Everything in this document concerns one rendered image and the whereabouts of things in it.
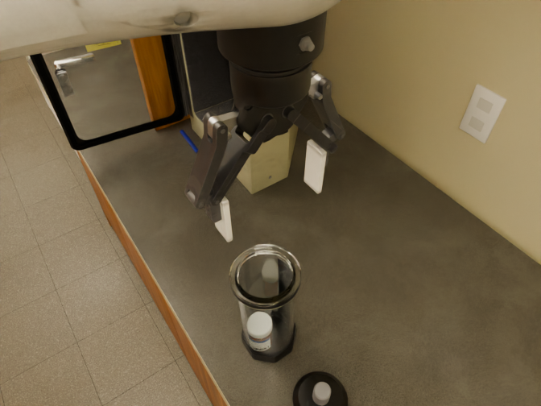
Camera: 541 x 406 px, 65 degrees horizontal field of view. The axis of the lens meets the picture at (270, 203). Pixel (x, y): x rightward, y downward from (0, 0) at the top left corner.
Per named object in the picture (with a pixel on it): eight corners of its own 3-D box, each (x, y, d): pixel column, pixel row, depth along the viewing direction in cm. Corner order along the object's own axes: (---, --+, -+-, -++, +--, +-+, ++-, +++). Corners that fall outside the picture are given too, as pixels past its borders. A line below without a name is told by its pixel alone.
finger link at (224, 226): (229, 200, 45) (222, 203, 44) (233, 240, 50) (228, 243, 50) (214, 184, 46) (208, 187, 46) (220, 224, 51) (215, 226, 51)
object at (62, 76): (75, 95, 96) (66, 72, 92) (65, 97, 96) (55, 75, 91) (73, 91, 97) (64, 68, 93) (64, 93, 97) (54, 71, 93)
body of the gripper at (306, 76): (284, 20, 41) (282, 101, 48) (207, 45, 37) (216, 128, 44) (335, 52, 37) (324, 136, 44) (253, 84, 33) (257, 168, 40)
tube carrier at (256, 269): (276, 298, 84) (274, 232, 68) (309, 341, 78) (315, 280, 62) (229, 326, 80) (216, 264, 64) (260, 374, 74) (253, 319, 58)
